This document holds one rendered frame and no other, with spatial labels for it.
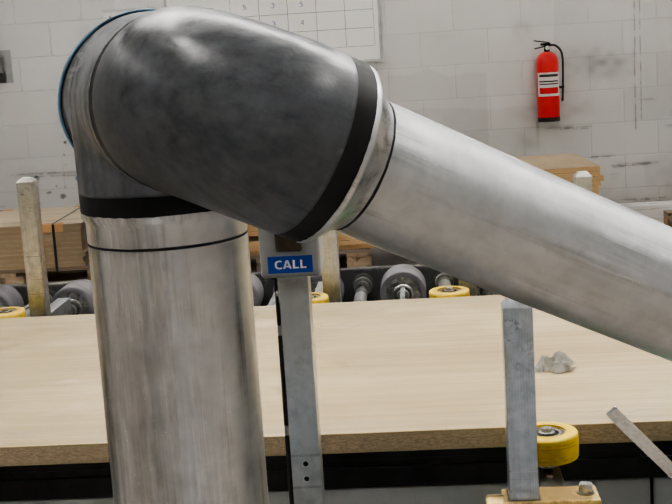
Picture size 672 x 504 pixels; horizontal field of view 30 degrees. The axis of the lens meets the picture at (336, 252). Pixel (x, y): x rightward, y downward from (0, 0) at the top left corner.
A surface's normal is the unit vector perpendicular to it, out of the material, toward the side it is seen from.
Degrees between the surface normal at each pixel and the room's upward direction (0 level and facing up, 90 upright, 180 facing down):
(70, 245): 90
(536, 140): 90
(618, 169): 90
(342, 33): 90
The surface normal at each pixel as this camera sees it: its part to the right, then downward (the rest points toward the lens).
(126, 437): -0.59, 0.18
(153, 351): -0.16, 0.18
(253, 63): 0.06, -0.51
